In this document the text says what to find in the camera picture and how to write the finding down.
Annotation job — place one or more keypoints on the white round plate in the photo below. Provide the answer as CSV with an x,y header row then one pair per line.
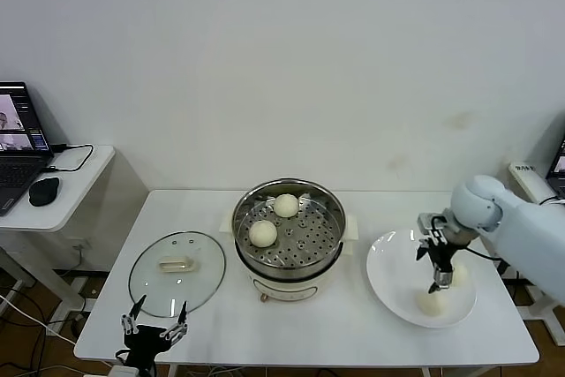
x,y
388,271

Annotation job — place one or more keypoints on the stainless steel steamer basket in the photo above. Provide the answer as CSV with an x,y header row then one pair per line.
x,y
309,240

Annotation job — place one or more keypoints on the white side table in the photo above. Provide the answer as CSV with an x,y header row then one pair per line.
x,y
529,183
66,211

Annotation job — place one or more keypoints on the white steamed baozi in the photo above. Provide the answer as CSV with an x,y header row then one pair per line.
x,y
430,305
263,233
462,276
285,205

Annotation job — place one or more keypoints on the open black laptop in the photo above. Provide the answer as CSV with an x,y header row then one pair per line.
x,y
558,169
17,174

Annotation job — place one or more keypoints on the cream electric cooker base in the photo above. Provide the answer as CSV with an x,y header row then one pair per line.
x,y
287,286

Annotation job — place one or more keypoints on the white wall socket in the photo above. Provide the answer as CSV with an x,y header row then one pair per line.
x,y
80,244

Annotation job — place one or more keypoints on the black power adapter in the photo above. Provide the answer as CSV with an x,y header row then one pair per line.
x,y
503,270

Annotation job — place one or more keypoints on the white label sticker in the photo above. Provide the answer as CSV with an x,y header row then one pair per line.
x,y
524,168

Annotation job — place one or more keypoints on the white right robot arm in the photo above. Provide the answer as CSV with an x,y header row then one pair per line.
x,y
521,231

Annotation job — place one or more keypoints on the black computer mouse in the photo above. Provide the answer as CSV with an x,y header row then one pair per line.
x,y
44,191

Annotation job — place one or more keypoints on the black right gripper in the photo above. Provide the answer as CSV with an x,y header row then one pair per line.
x,y
441,253

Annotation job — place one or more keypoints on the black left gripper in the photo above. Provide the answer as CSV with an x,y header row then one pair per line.
x,y
148,339

